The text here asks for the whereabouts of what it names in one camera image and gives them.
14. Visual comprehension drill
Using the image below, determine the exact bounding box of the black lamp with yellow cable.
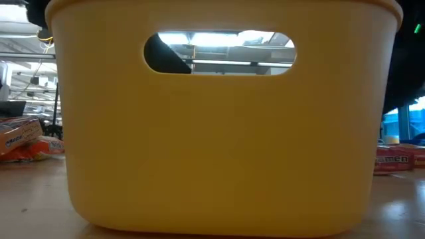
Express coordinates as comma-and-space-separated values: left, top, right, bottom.
35, 27, 54, 54

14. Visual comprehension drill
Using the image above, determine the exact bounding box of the yellow plastic bin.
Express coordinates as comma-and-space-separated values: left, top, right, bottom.
45, 0, 404, 238

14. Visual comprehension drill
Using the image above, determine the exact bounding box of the long fluorescent light strip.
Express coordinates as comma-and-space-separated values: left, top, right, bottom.
257, 62, 294, 68
192, 59, 252, 66

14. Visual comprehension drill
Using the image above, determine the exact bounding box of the red Saucy Noods pack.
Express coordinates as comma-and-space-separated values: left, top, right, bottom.
374, 143, 425, 176
0, 135, 66, 163

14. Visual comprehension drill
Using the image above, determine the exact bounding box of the black pole stand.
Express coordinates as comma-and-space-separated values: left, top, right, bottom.
39, 82, 64, 139

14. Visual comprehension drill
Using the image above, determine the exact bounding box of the black monitor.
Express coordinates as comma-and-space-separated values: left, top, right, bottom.
0, 101, 27, 118

